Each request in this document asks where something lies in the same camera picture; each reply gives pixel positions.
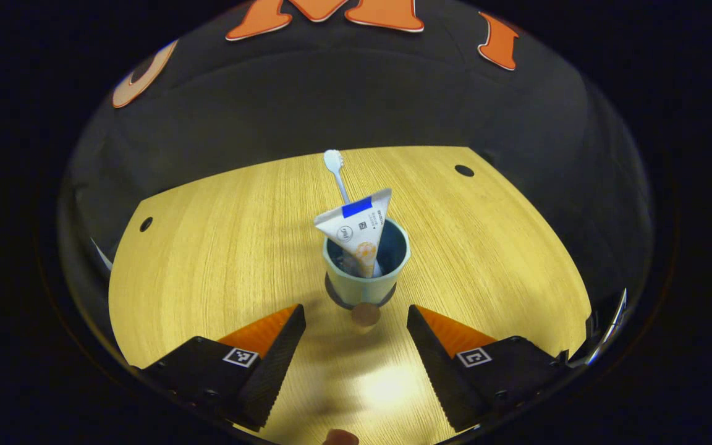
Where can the round dark brown coaster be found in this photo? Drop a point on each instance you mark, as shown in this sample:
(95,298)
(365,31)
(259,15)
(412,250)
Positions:
(333,298)

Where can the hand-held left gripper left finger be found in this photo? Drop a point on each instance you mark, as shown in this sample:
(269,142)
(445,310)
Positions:
(275,371)

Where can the wooden desktop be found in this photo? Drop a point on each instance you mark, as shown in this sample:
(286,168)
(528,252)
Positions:
(207,259)

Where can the white toothpaste tube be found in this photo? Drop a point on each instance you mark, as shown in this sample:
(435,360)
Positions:
(356,232)

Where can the black backdrop cloth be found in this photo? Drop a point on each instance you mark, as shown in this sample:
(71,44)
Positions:
(362,93)

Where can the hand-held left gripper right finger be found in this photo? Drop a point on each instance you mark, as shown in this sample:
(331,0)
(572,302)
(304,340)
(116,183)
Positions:
(433,371)

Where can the white toothbrush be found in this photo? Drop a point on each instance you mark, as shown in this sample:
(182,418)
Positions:
(333,162)

